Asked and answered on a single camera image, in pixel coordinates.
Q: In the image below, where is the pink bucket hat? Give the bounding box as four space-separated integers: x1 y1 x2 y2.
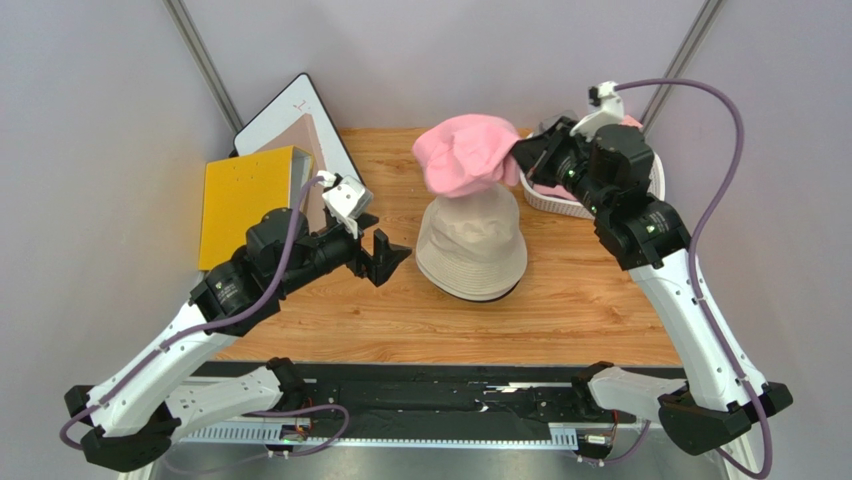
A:
412 114 520 198

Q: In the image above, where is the pink and beige reversible hat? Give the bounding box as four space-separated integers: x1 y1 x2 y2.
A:
415 184 528 299

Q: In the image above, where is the black bucket hat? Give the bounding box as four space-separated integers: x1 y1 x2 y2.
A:
459 282 520 303

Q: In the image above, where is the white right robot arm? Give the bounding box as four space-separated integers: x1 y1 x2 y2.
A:
511 119 793 455

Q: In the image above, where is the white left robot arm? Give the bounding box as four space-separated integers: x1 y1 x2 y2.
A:
65 208 411 473

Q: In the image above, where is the grey hat in basket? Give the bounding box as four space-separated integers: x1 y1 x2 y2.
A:
534 110 577 135

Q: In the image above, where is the small pink box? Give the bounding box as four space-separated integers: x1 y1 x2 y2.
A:
620 115 644 130

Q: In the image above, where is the white perforated plastic basket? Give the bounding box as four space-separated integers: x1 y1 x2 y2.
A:
521 125 666 219

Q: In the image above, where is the pink brown folder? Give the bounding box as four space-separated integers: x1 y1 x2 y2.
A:
259 114 326 231

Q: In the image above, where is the yellow binder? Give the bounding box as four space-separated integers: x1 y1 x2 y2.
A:
198 146 312 271

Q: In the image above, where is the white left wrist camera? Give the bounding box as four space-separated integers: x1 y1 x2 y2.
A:
318 170 374 240

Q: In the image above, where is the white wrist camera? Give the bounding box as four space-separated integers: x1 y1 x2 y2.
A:
318 170 374 240
570 81 625 142

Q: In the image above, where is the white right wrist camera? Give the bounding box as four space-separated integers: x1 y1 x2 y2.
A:
570 81 625 142

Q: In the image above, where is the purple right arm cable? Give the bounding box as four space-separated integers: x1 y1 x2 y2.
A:
577 77 775 480

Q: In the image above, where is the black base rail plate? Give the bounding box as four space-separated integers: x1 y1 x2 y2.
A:
229 361 637 444

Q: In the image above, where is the white board black frame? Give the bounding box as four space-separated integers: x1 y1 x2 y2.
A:
233 72 363 180

